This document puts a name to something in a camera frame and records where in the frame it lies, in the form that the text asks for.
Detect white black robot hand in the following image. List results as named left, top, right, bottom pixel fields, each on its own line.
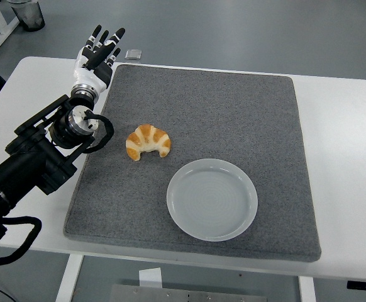
left=72, top=24, right=126, bottom=95

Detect golden croissant bread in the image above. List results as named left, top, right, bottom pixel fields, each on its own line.
left=125, top=124, right=172, bottom=162

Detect round grey plate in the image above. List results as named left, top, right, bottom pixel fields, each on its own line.
left=166, top=158, right=259, bottom=242

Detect grey metal plate with screws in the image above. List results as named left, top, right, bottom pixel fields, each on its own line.
left=109, top=284, right=267, bottom=302

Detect black mesh waste bin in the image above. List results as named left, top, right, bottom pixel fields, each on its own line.
left=11, top=0, right=46, bottom=32

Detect grey felt mat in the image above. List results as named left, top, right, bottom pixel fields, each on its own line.
left=62, top=64, right=323, bottom=264

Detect white table leg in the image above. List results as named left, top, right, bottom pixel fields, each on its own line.
left=297, top=276, right=317, bottom=302
left=54, top=254, right=85, bottom=302

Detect black table control panel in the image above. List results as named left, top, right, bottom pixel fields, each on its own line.
left=346, top=279, right=366, bottom=291

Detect white desk leg frame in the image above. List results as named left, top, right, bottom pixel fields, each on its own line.
left=0, top=0, right=20, bottom=60

